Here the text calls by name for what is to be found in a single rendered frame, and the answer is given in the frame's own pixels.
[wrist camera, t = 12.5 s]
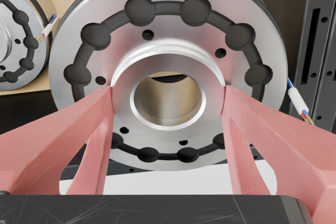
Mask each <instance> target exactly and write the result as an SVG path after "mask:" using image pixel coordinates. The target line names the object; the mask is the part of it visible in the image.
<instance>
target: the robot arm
mask: <svg viewBox="0 0 336 224"><path fill-rule="evenodd" d="M111 88H112V86H111V85H105V86H103V87H101V88H100V89H98V90H96V91H94V92H93V93H91V94H89V95H88V96H86V97H84V98H82V99H81V100H79V101H77V102H75V103H74V104H72V105H70V106H68V107H66V108H64V109H61V110H59V111H57V112H54V113H52V114H49V115H47V116H44V117H42V118H40V119H37V120H35V121H32V122H30V123H28V124H25V125H23V126H20V127H18V128H16V129H13V130H11V131H8V132H6V133H4V134H1V135H0V224H336V134H334V133H331V132H329V131H326V130H324V129H322V128H319V127H317V126H314V125H312V124H309V123H307V122H305V121H302V120H300V119H297V118H295V117H292V116H290V115H288V114H285V113H283V112H280V111H278V110H275V109H273V108H271V107H269V106H267V105H265V104H263V103H261V102H259V101H258V100H256V99H254V98H253V97H251V96H249V95H247V94H246V93H244V92H242V91H240V90H239V89H237V88H235V87H233V86H232V85H225V86H224V88H225V98H224V105H223V111H222V113H221V117H222V126H223V135H224V144H225V151H226V157H227V163H228V169H229V175H230V181H231V187H232V193H233V194H103V193H104V187H105V181H106V175H107V169H108V163H109V157H110V151H111V144H112V135H113V126H114V117H115V113H114V110H113V104H112V97H111ZM247 138H248V139H247ZM88 139H89V140H88ZM87 140H88V143H87V146H86V149H85V152H84V155H83V158H82V161H81V164H80V166H79V168H78V171H77V173H76V175H75V177H74V178H73V180H72V182H71V184H70V186H69V188H68V190H67V192H66V193H65V194H60V178H61V174H62V172H63V170H64V168H65V167H66V166H67V165H68V164H69V162H70V161H71V160H72V159H73V157H74V156H75V155H76V154H77V152H78V151H79V150H80V149H81V147H82V146H83V145H84V144H85V143H86V141H87ZM248 140H249V141H250V142H251V143H252V145H253V146H254V147H255V148H256V149H257V151H258V152H259V153H260V154H261V156H262V157H263V158H264V159H265V160H266V162H267V163H268V164H269V165H270V167H271V168H272V169H273V171H274V173H275V176H276V182H277V190H276V194H275V195H271V193H270V191H269V189H268V188H267V186H266V184H265V182H264V180H263V178H262V176H261V174H260V172H259V170H258V168H257V166H256V163H255V160H254V157H253V154H252V151H251V148H250V145H249V142H248Z"/></svg>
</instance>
